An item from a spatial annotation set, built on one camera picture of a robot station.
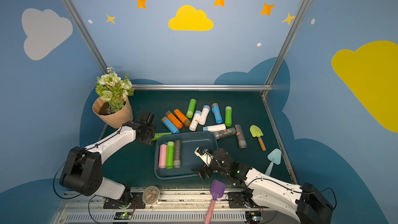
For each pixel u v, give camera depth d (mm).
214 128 984
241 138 931
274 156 883
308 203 417
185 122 1011
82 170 433
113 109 883
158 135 929
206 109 1079
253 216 715
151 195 714
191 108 1094
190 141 957
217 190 780
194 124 1002
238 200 753
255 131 1006
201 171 680
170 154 865
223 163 592
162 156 860
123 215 715
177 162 838
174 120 1019
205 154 673
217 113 1068
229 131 957
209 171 701
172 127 989
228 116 1044
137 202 735
